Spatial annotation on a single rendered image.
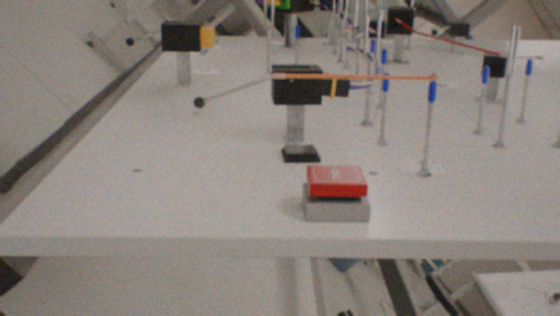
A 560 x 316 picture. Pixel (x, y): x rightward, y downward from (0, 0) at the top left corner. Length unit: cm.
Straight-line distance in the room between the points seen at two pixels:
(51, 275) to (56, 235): 18
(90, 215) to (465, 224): 32
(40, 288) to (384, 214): 35
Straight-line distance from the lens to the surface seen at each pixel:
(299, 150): 72
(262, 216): 57
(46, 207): 62
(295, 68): 76
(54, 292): 72
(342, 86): 77
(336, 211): 56
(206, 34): 108
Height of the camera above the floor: 118
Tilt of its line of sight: 11 degrees down
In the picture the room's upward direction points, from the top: 52 degrees clockwise
